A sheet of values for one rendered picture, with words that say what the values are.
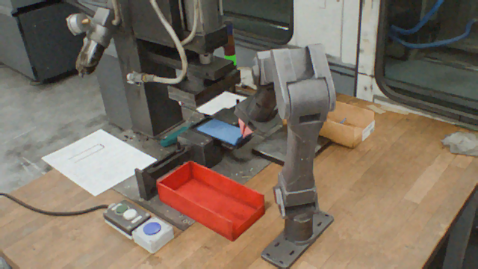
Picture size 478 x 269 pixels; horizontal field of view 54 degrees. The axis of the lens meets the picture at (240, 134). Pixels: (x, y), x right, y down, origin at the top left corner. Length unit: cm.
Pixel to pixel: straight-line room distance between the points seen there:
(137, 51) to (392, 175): 78
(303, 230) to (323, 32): 93
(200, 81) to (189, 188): 28
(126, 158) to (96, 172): 10
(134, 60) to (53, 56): 303
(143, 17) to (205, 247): 62
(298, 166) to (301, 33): 99
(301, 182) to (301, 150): 10
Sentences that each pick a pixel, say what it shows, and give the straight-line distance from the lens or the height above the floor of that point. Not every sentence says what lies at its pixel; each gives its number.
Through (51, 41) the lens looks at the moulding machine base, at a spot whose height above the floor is 38.
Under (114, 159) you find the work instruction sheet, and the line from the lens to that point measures 143.
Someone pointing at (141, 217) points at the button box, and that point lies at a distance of 114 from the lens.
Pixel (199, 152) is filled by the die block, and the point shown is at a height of 96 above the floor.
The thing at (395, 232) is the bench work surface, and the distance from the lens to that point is 112.
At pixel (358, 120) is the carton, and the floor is 93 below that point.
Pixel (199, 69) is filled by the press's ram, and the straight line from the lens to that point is 122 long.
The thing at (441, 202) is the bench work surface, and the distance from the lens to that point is 123.
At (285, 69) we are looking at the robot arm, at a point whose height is 133.
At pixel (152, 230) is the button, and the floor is 94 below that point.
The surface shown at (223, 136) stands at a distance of 127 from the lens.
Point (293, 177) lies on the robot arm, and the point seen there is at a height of 109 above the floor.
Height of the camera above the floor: 165
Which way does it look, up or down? 31 degrees down
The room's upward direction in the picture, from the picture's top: 5 degrees counter-clockwise
